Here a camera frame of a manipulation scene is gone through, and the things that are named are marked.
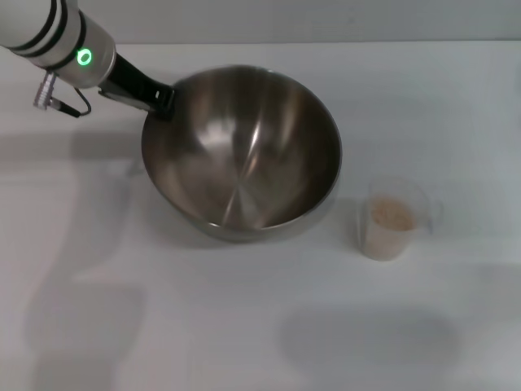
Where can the stainless steel mixing bowl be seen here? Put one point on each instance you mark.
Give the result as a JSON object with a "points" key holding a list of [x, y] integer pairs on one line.
{"points": [[244, 155]]}

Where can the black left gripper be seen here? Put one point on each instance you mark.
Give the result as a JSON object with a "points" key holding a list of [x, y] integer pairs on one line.
{"points": [[130, 81]]}

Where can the clear plastic measuring cup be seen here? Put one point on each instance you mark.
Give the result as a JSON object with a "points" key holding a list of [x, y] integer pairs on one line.
{"points": [[380, 244]]}

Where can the white rice grains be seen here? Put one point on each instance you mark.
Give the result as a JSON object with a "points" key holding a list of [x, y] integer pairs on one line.
{"points": [[392, 212]]}

